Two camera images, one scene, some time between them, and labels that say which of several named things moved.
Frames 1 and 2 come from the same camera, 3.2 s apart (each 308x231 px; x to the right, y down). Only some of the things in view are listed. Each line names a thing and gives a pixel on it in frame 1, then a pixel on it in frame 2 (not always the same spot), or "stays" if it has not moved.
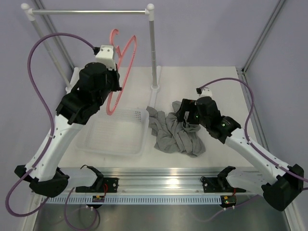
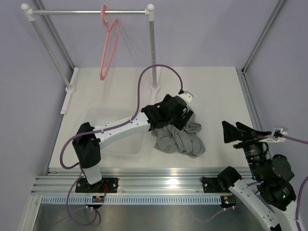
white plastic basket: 123,133 stays
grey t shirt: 173,136 stays
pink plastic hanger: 109,110 → 103,76
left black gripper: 115,75 → 178,121
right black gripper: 187,105 → 231,133
